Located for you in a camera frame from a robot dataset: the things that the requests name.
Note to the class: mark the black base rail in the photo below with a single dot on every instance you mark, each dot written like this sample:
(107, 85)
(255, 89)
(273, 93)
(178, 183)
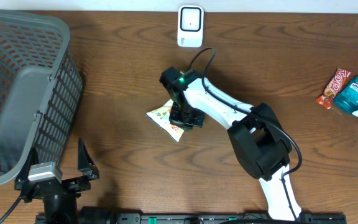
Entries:
(136, 218)

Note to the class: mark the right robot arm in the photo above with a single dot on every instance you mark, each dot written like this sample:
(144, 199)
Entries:
(259, 142)

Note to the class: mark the beige snack bag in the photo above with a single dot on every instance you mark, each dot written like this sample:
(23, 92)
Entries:
(160, 117)

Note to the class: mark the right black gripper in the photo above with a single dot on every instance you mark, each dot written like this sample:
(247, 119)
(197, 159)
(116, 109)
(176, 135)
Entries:
(195, 121)

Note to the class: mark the blue Listerine mouthwash bottle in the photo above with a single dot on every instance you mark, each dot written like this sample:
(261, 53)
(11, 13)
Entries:
(347, 100)

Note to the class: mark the red Top chocolate bar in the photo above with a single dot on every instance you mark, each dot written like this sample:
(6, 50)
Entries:
(333, 88)

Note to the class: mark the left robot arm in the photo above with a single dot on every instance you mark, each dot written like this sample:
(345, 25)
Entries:
(65, 206)

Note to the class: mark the white barcode scanner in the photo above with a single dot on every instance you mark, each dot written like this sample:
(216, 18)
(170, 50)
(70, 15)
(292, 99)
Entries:
(190, 26)

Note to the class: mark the grey plastic shopping basket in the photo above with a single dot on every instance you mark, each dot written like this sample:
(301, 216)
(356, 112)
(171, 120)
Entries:
(40, 89)

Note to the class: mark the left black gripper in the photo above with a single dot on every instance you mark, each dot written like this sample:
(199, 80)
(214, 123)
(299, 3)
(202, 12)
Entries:
(89, 171)

